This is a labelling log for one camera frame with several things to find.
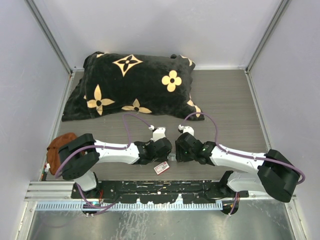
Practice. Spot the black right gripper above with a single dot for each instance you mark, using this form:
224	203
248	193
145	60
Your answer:
179	146

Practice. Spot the white slotted cable duct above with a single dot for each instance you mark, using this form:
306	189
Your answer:
138	206

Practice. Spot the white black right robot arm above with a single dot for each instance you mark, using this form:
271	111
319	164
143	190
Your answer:
267	172

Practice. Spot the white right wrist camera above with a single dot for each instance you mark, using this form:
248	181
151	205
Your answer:
186	129

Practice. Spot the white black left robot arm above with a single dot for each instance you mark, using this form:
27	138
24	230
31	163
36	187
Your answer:
80	155

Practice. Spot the brown crumpled cloth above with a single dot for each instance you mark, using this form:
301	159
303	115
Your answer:
52	155

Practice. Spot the staple box tray with staples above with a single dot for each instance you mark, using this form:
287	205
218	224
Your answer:
171	157

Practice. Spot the red white staple box sleeve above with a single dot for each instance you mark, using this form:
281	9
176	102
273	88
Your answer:
161	168

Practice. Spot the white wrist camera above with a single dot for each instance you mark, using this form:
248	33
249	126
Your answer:
158	134
186	129

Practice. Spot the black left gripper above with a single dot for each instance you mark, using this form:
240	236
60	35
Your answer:
167	148

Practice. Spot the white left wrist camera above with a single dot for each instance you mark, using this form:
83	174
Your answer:
158	134

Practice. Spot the black floral pattern pillow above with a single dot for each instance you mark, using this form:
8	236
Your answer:
113	83

